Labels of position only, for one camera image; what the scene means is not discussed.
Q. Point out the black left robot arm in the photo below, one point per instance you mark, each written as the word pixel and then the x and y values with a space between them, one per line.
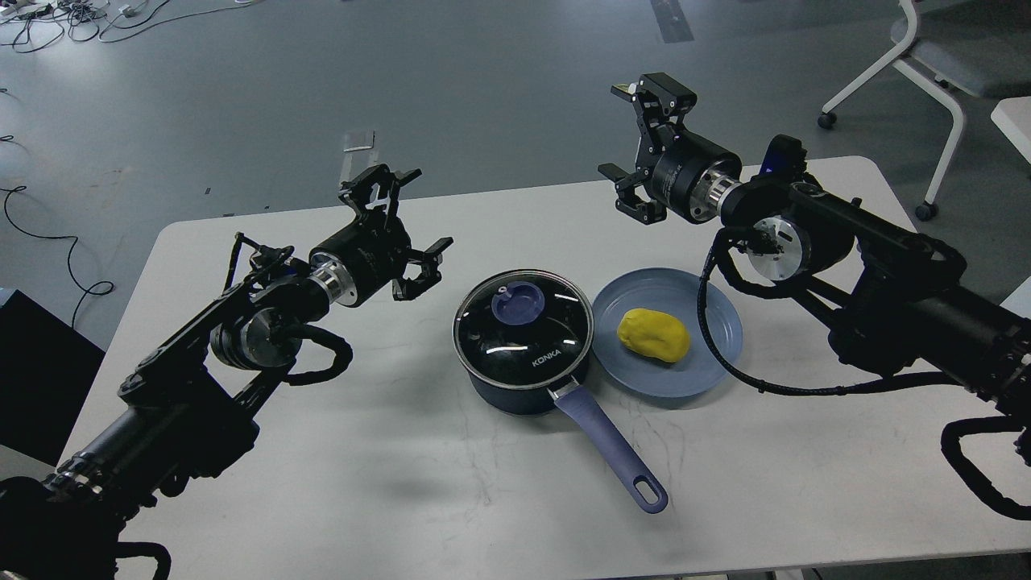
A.
pixel 191 403

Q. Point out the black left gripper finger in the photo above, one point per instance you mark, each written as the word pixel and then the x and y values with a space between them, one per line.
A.
pixel 374 195
pixel 429 263

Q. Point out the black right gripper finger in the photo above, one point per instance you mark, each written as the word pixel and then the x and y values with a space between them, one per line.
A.
pixel 644 210
pixel 660 104

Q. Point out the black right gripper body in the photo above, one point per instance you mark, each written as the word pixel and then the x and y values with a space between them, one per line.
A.
pixel 688 171

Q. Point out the blue plate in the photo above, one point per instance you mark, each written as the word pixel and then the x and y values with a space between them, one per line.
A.
pixel 666 290

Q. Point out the white table corner right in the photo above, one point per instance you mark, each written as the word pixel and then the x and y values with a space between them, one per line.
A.
pixel 1012 118

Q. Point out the black box at left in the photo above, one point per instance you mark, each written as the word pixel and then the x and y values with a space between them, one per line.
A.
pixel 47 371

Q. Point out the white office chair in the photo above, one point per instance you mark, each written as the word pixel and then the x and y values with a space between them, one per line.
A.
pixel 981 48

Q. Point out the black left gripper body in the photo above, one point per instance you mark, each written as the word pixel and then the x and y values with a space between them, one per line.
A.
pixel 358 260

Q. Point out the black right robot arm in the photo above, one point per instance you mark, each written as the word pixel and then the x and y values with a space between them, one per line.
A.
pixel 891 299

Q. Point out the dark blue saucepan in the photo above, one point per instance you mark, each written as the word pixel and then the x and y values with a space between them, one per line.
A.
pixel 569 395

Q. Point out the yellow potato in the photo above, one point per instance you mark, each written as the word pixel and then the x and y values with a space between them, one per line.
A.
pixel 654 334

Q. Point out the glass pot lid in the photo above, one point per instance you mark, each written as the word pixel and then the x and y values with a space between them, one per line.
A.
pixel 523 329

